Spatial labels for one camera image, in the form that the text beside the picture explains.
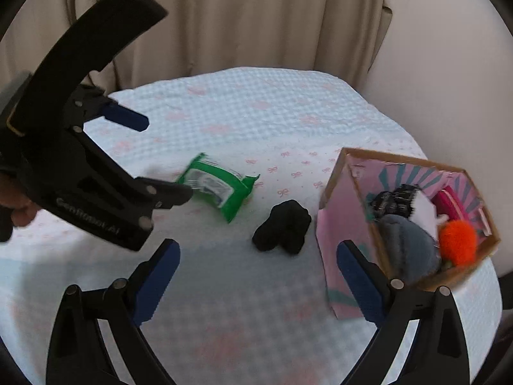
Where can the beige pleated curtain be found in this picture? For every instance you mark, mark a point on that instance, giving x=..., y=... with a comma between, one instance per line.
x=240, y=16

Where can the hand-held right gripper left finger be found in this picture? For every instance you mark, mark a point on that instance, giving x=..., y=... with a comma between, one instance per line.
x=158, y=280

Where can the green wet wipes packet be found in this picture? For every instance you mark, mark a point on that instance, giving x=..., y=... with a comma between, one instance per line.
x=212, y=184

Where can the light blue checked blanket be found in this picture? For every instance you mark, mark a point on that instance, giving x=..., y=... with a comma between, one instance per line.
x=240, y=288

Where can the pink zip pouch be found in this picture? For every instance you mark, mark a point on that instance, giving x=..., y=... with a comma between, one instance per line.
x=451, y=204

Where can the orange pompom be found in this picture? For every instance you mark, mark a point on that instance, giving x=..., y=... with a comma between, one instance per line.
x=457, y=242

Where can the grey soft cloth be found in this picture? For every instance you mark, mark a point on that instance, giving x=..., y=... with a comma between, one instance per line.
x=408, y=248

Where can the white soft item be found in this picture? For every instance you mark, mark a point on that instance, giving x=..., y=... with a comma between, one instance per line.
x=425, y=212

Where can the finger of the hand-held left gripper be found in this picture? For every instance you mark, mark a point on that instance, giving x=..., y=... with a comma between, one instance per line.
x=128, y=118
x=168, y=194

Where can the person's left hand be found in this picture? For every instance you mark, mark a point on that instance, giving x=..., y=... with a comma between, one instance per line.
x=16, y=204

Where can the black rolled cloth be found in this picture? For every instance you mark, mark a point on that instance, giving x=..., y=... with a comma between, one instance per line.
x=280, y=224

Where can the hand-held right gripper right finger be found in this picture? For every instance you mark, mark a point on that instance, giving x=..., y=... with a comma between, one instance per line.
x=356, y=278

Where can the pink patterned cardboard box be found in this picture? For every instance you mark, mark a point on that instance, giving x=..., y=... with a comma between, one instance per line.
x=344, y=208

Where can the black patterned soft item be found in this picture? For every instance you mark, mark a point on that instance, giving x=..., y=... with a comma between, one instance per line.
x=390, y=202

